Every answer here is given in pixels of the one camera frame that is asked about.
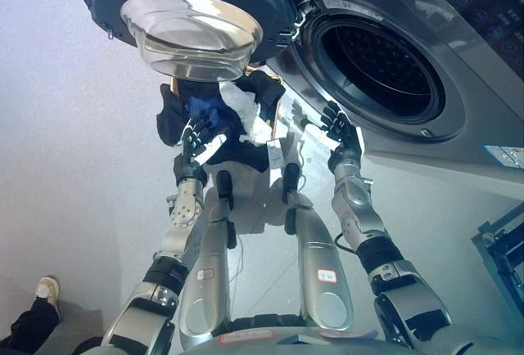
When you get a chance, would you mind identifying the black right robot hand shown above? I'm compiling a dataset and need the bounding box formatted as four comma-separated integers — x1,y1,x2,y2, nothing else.
300,100,364,169

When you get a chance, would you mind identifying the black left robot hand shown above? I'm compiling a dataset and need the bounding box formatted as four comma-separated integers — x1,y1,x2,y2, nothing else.
173,112,229,186

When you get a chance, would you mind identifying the white garment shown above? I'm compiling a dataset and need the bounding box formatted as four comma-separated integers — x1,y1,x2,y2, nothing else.
219,80,272,146

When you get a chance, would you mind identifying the white paper basket tag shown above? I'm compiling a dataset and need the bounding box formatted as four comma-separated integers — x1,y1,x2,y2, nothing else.
266,138,287,170

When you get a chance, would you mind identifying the woven wicker laundry basket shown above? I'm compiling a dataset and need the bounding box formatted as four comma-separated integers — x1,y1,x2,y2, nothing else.
169,69,288,144

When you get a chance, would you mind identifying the grey front-load washing machine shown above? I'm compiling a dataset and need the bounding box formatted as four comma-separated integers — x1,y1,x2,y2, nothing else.
261,0,524,169

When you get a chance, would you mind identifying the black left robot foot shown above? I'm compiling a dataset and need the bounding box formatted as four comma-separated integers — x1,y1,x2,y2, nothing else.
215,169,235,211

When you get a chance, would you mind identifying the black robot foot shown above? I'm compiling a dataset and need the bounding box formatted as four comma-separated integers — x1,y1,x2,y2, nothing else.
282,162,302,204
215,169,235,211

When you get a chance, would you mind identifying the black garment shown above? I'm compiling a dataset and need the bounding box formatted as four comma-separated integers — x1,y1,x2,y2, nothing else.
155,70,287,174

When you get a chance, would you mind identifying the blue garment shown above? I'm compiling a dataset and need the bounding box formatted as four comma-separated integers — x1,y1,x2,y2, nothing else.
182,92,225,128

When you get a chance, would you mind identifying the black right robot foot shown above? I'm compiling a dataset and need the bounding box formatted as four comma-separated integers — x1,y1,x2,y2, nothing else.
282,162,302,204

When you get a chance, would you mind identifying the silver left robot leg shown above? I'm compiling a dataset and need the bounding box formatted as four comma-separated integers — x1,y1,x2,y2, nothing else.
178,195,239,350

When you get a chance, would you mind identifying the silver robot leg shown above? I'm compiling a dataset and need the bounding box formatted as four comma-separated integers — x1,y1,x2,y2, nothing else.
284,191,355,334
178,195,239,350

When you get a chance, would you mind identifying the silver right robot leg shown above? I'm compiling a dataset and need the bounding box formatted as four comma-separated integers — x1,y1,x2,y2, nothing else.
284,191,355,334

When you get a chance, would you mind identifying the white washer label sticker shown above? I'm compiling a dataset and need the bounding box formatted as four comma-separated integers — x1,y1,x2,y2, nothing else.
482,144,524,169

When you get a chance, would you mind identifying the beige person's shoe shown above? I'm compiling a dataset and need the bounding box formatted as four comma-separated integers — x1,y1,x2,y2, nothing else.
35,275,62,320

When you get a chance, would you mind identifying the grey robot torso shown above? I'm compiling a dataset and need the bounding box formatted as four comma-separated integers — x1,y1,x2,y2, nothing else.
81,323,524,355

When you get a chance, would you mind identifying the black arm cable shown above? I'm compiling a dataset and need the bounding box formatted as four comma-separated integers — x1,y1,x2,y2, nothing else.
334,231,358,255

